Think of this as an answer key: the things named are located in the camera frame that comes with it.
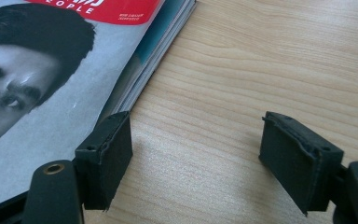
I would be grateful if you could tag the magazine with face cover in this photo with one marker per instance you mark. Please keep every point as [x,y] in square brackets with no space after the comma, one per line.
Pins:
[59,93]

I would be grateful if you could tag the stack of magazines underneath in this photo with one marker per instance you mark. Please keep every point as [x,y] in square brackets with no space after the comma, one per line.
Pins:
[155,43]

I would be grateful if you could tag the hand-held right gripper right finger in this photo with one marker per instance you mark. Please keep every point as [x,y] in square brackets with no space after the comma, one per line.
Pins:
[295,161]

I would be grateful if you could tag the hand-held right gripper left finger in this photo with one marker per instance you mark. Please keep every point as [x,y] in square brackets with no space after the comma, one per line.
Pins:
[105,161]

